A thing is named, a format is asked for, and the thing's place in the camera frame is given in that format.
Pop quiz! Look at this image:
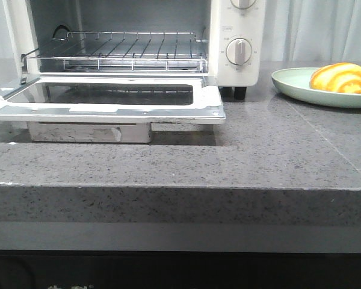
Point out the glass oven door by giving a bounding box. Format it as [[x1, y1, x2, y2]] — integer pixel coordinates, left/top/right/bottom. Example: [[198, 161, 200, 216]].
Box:
[[0, 73, 226, 124]]

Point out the yellow striped croissant bread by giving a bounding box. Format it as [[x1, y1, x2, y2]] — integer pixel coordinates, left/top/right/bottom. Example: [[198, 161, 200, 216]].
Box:
[[309, 62, 361, 94]]

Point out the lower oven timer knob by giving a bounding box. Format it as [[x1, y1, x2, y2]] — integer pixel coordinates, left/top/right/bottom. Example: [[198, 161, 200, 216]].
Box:
[[226, 38, 252, 66]]

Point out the white Toshiba toaster oven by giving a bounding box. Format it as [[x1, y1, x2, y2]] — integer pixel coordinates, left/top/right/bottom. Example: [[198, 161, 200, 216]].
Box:
[[2, 1, 266, 99]]

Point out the pale green plate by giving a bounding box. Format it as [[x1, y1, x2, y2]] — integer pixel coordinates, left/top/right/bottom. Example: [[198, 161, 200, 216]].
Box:
[[271, 67, 361, 108]]

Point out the white oven door handle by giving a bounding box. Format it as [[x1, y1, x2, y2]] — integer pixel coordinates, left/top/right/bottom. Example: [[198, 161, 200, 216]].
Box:
[[27, 122, 152, 143]]

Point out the metal wire oven rack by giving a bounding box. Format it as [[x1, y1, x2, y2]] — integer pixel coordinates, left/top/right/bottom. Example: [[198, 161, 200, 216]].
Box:
[[20, 31, 208, 73]]

